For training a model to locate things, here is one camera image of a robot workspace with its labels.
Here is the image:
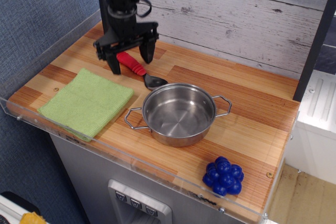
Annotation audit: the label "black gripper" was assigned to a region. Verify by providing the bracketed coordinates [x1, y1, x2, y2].
[93, 15, 159, 74]

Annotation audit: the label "red handled metal spoon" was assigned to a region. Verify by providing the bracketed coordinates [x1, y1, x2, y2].
[117, 52, 168, 90]

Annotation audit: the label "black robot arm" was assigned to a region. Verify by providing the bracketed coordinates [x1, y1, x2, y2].
[93, 0, 159, 74]

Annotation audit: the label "green cloth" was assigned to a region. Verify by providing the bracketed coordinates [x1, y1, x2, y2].
[37, 68, 134, 142]

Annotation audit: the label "stainless steel pot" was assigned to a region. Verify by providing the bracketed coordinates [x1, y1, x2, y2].
[124, 83, 232, 147]

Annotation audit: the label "grey toy fridge cabinet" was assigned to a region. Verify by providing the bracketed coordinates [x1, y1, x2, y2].
[51, 134, 263, 223]

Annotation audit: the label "silver dispenser button panel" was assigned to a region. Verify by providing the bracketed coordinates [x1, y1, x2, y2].
[108, 179, 173, 223]

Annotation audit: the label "blue toy grapes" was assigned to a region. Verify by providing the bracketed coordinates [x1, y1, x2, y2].
[202, 156, 245, 196]

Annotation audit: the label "yellow object bottom left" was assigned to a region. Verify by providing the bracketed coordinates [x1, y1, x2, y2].
[19, 212, 47, 224]

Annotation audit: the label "white side cabinet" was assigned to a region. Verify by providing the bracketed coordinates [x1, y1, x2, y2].
[285, 70, 335, 184]

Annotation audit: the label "clear acrylic guard rail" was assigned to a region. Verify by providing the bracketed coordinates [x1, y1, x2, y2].
[0, 14, 270, 222]

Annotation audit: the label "dark right upright post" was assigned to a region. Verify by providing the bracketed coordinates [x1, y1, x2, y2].
[292, 0, 335, 102]

